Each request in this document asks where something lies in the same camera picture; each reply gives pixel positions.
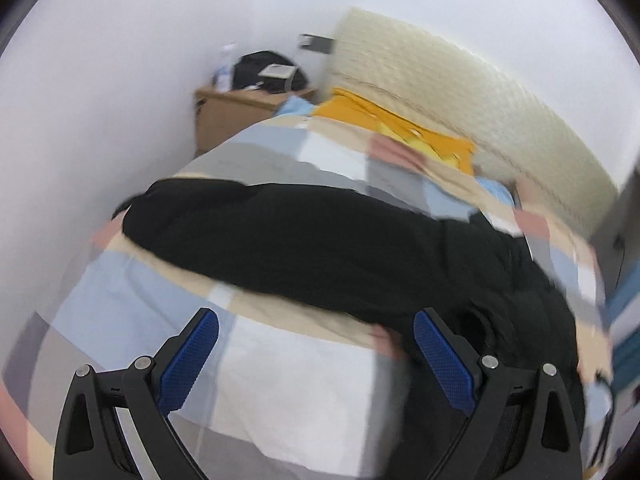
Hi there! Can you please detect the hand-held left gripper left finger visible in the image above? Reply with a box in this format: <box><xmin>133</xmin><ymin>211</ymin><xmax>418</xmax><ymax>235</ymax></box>
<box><xmin>52</xmin><ymin>308</ymin><xmax>220</xmax><ymax>480</ymax></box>

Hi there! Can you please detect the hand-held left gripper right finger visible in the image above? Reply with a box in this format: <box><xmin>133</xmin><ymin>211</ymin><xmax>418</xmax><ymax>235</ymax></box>
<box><xmin>413</xmin><ymin>308</ymin><xmax>585</xmax><ymax>480</ymax></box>

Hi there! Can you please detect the black garment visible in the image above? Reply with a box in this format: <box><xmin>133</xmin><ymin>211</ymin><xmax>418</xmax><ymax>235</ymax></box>
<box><xmin>111</xmin><ymin>178</ymin><xmax>586</xmax><ymax>480</ymax></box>

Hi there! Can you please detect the checkered bed blanket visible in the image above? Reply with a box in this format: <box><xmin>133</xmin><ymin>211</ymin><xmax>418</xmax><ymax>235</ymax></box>
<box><xmin>0</xmin><ymin>113</ymin><xmax>617</xmax><ymax>480</ymax></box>

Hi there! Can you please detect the yellow cloth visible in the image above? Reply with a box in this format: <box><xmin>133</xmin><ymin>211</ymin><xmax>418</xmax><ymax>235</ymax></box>
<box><xmin>313</xmin><ymin>87</ymin><xmax>477</xmax><ymax>177</ymax></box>

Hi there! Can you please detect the wooden nightstand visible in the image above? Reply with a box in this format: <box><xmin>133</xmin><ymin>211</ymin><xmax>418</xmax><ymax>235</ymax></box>
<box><xmin>193</xmin><ymin>86</ymin><xmax>318</xmax><ymax>157</ymax></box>

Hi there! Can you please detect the cream padded headboard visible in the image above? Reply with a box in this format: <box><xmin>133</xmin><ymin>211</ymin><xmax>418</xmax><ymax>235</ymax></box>
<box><xmin>320</xmin><ymin>7</ymin><xmax>621</xmax><ymax>241</ymax></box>

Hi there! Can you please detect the light blue pillow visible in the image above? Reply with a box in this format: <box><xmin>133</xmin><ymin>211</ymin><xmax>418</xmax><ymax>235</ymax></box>
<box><xmin>276</xmin><ymin>98</ymin><xmax>318</xmax><ymax>118</ymax></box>

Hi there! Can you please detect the clear plastic bottle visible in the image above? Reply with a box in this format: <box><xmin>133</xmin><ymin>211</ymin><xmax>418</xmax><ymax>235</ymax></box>
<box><xmin>212</xmin><ymin>43</ymin><xmax>237</xmax><ymax>92</ymax></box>

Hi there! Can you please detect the black bag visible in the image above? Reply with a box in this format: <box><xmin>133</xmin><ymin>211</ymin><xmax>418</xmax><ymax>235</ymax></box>
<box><xmin>229</xmin><ymin>50</ymin><xmax>311</xmax><ymax>96</ymax></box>

